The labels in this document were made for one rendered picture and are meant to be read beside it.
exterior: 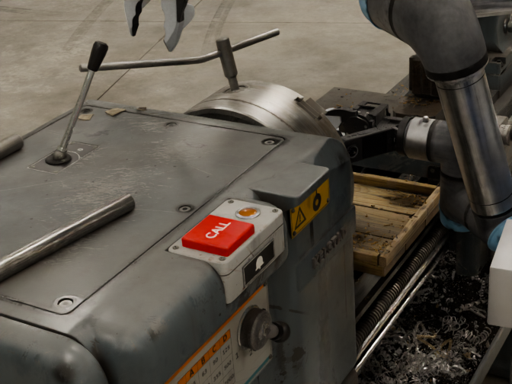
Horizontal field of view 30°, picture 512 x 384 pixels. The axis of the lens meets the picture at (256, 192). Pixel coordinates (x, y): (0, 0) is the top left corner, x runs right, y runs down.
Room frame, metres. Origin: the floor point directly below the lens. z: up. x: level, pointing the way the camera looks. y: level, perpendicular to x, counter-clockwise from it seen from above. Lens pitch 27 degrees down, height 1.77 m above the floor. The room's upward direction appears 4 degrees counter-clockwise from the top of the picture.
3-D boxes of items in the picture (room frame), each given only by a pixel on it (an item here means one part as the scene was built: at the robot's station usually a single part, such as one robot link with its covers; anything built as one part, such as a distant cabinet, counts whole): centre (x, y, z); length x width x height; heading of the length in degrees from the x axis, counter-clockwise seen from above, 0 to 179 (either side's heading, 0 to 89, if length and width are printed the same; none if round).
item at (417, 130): (1.55, -0.30, 1.08); 0.08 x 0.05 x 0.08; 148
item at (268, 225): (0.94, 0.04, 1.23); 0.13 x 0.08 x 0.05; 148
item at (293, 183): (1.06, -0.04, 1.24); 0.09 x 0.08 x 0.03; 148
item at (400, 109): (1.88, -0.38, 0.99); 0.20 x 0.10 x 0.05; 148
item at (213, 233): (0.92, 0.04, 1.26); 0.06 x 0.06 x 0.02; 58
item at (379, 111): (1.60, -0.23, 1.08); 0.12 x 0.09 x 0.08; 58
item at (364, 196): (1.65, -0.14, 0.89); 0.36 x 0.30 x 0.04; 58
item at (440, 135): (1.51, -0.37, 1.07); 0.11 x 0.08 x 0.09; 58
